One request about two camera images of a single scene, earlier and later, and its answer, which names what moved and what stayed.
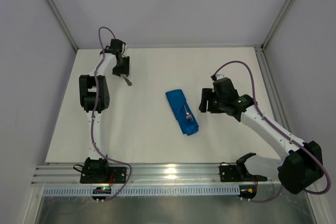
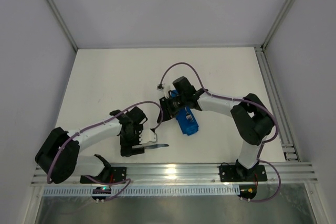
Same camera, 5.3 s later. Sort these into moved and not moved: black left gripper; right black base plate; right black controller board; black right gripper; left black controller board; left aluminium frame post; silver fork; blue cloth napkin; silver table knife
Moved: silver table knife; black right gripper; black left gripper
Not moved: right black controller board; left black controller board; left aluminium frame post; right black base plate; silver fork; blue cloth napkin
